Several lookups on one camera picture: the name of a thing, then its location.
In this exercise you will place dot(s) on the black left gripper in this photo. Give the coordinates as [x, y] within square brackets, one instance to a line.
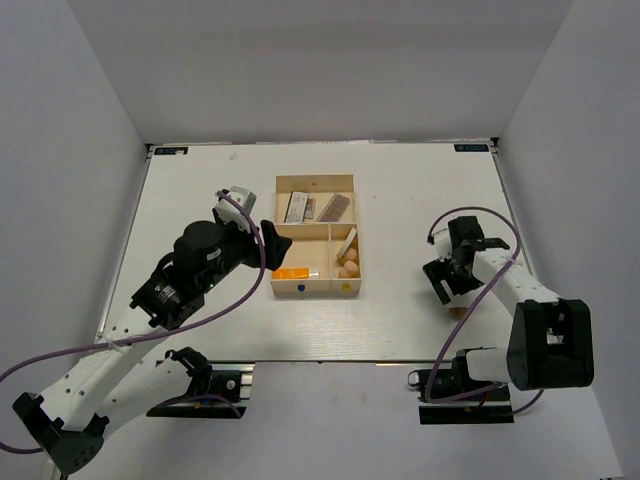
[276, 244]

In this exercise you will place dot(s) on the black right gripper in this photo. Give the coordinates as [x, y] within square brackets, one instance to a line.
[437, 271]

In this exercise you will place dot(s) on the orange cosmetic tube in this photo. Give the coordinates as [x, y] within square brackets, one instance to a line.
[302, 273]

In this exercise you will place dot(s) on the glitter eyeshadow palette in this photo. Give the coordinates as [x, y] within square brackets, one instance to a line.
[310, 208]

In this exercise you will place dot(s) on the beige makeup sponge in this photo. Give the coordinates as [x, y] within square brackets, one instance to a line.
[349, 269]
[351, 255]

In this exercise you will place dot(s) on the round cream powder puff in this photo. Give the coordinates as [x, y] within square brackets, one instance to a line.
[347, 243]

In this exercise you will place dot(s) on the white bottle with cork cap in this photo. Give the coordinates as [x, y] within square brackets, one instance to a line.
[458, 309]

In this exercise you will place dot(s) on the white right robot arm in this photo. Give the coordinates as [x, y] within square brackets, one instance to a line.
[550, 344]

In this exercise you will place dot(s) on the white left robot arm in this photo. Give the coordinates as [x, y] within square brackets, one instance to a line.
[71, 419]

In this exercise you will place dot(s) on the cream wooden organizer box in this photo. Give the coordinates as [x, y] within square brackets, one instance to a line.
[315, 244]

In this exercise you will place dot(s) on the dark table corner label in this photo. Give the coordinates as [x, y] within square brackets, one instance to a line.
[471, 147]

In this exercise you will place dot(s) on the left table corner label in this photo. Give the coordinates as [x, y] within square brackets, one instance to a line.
[171, 151]

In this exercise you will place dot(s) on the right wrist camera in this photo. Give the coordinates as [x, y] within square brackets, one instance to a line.
[441, 241]

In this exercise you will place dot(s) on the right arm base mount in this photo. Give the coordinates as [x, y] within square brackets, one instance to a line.
[457, 400]

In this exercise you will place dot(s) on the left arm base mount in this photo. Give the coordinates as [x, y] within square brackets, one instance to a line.
[224, 394]

